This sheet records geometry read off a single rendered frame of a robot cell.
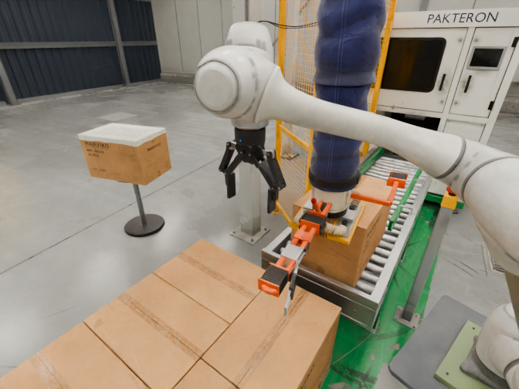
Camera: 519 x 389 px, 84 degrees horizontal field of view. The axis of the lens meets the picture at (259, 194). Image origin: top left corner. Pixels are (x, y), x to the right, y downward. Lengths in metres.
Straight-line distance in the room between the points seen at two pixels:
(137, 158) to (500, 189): 2.37
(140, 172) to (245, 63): 2.23
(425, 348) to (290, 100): 1.07
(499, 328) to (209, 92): 1.03
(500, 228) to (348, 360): 1.63
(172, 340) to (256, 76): 1.26
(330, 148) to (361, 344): 1.40
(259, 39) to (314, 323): 1.26
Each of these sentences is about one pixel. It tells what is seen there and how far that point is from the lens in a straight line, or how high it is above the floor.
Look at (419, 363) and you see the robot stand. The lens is 1.29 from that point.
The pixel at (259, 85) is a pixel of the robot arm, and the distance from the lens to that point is 0.48.
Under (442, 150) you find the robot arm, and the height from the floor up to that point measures 1.54.
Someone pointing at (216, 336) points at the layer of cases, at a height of 0.54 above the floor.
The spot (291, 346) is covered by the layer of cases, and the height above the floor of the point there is 0.54.
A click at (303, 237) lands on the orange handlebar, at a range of 1.12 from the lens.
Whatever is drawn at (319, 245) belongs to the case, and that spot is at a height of 0.75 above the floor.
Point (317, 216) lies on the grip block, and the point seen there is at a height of 1.08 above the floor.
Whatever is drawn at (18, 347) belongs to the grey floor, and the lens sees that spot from 2.59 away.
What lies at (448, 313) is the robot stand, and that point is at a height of 0.75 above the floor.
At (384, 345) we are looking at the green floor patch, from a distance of 2.24.
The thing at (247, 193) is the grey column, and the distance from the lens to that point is 2.64.
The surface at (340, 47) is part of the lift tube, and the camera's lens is 1.12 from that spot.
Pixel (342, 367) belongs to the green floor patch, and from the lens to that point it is 2.08.
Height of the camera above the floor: 1.75
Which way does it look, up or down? 29 degrees down
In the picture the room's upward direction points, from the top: straight up
